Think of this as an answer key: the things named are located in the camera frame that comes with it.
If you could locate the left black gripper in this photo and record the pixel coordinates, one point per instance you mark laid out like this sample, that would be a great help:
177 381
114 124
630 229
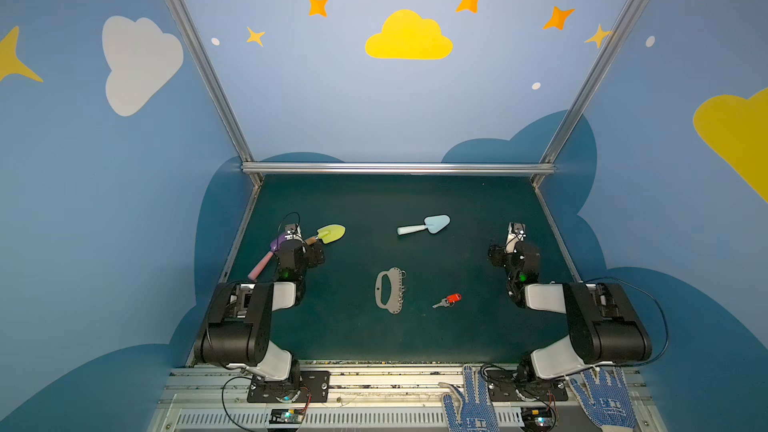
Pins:
297 245

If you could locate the red-capped silver key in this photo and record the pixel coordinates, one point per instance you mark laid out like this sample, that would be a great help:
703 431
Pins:
448 301

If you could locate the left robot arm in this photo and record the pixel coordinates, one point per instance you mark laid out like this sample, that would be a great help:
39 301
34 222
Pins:
236 331

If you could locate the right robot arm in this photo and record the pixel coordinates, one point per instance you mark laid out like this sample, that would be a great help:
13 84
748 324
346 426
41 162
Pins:
603 326

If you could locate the light blue toy shovel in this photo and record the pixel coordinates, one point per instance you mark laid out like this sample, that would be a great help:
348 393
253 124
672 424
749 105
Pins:
432 224

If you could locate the right circuit board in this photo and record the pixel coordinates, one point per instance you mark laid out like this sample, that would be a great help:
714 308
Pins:
537 420

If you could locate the circuit board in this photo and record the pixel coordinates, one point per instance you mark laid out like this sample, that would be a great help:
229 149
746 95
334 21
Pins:
537 420
286 417

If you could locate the blue dotted glove left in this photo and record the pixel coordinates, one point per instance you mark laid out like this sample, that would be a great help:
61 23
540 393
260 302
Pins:
469 408

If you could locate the blue dotted glove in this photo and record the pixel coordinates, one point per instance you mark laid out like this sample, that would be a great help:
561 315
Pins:
469 408
604 397

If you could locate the left circuit board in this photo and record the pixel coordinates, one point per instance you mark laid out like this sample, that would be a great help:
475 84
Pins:
286 417

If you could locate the blue dotted glove right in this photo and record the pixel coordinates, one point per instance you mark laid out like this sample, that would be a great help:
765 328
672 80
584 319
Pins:
604 397

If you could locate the purple toy shovel pink handle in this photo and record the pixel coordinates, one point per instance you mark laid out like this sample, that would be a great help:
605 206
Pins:
261 265

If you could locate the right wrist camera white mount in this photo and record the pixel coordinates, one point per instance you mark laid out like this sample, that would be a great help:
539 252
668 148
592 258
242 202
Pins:
516 233

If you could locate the green toy shovel orange handle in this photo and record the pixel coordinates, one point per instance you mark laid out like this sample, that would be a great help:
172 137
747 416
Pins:
327 234

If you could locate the aluminium frame rear bar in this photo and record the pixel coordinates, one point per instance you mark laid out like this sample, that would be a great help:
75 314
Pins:
469 169

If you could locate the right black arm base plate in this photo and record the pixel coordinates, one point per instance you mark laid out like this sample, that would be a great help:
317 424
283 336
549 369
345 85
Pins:
505 386

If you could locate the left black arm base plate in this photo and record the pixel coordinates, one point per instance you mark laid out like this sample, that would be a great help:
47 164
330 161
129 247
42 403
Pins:
299 387

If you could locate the aluminium frame left post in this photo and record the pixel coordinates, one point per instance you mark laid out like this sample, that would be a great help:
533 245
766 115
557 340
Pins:
196 48

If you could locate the aluminium frame post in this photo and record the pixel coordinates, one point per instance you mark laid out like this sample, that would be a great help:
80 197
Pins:
196 48
622 28

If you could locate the aluminium frame right post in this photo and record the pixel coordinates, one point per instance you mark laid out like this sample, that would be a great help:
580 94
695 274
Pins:
622 28

